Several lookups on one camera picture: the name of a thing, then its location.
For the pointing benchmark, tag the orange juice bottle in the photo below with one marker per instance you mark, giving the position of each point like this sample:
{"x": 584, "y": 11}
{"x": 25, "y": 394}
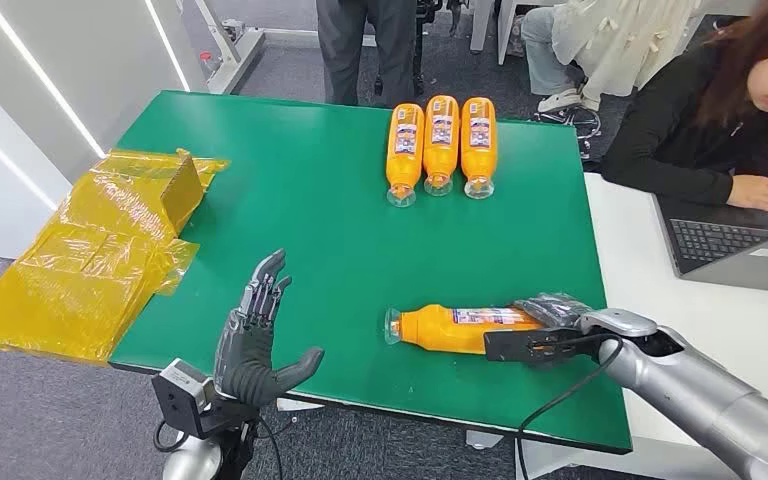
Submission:
{"x": 479, "y": 149}
{"x": 404, "y": 159}
{"x": 441, "y": 146}
{"x": 450, "y": 328}

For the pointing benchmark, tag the seated person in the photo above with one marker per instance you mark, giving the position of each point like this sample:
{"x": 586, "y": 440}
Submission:
{"x": 596, "y": 46}

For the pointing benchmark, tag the green table mat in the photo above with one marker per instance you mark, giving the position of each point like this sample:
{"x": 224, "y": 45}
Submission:
{"x": 331, "y": 265}

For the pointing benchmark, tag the white metal frame stand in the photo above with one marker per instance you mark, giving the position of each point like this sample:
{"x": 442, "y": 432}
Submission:
{"x": 235, "y": 53}

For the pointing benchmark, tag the office chair wheel base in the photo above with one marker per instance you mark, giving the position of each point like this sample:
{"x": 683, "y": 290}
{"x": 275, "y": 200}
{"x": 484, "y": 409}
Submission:
{"x": 576, "y": 122}

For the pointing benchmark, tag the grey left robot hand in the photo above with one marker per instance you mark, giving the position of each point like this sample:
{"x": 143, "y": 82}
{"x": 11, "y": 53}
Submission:
{"x": 245, "y": 364}

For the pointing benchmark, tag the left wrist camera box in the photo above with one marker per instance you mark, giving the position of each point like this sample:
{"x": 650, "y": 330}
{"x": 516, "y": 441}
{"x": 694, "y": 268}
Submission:
{"x": 178, "y": 394}

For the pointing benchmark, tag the person at laptop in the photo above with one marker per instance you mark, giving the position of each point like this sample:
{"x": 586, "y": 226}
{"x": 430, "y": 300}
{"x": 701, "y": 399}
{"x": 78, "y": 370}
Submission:
{"x": 675, "y": 132}

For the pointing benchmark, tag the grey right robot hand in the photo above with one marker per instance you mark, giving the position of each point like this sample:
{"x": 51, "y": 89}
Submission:
{"x": 616, "y": 321}

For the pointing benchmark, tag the standing person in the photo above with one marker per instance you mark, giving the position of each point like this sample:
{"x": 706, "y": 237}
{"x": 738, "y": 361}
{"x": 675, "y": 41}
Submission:
{"x": 364, "y": 46}

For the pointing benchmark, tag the yellow film wrapped cardboard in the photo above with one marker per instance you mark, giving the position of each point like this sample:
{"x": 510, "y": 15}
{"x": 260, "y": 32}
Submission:
{"x": 92, "y": 258}

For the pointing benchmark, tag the grey laptop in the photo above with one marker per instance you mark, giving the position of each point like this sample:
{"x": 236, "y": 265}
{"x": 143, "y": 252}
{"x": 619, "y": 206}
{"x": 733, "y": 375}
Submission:
{"x": 722, "y": 245}

